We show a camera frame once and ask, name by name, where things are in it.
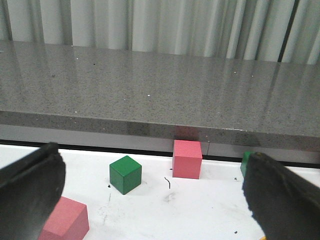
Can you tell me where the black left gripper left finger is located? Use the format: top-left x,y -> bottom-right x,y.
0,142 -> 66,240

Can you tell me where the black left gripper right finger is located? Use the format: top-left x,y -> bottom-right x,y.
242,152 -> 320,240

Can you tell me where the green cube block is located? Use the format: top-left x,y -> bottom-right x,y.
240,151 -> 255,178

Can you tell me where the green block at left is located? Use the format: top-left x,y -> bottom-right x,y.
109,155 -> 142,195

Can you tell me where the grey stone counter shelf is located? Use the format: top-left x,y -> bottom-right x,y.
0,41 -> 320,164

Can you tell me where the pink cube block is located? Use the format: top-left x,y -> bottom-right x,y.
172,140 -> 203,179

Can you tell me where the pink block near camera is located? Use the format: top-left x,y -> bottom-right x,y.
38,196 -> 90,240

